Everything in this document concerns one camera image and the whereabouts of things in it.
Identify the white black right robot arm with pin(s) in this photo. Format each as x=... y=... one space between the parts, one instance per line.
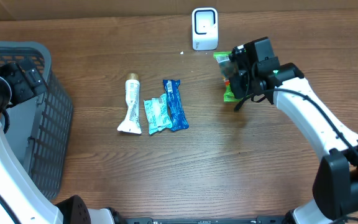
x=335 y=187

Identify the white barcode scanner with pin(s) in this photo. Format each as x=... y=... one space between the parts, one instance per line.
x=204 y=29

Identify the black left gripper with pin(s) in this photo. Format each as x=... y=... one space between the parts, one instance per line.
x=26 y=89

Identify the green snack bag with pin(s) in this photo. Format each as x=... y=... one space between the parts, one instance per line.
x=227 y=69

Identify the light blue snack packet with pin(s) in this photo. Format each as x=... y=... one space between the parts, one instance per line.
x=157 y=115

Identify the grey plastic basket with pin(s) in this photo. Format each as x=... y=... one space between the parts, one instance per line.
x=40 y=127

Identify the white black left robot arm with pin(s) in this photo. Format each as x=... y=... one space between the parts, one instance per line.
x=20 y=199

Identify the white tube gold cap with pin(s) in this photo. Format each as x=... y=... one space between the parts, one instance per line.
x=131 y=123

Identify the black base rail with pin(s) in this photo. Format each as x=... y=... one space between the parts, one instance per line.
x=257 y=220

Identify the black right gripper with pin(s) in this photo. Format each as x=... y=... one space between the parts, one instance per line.
x=237 y=90

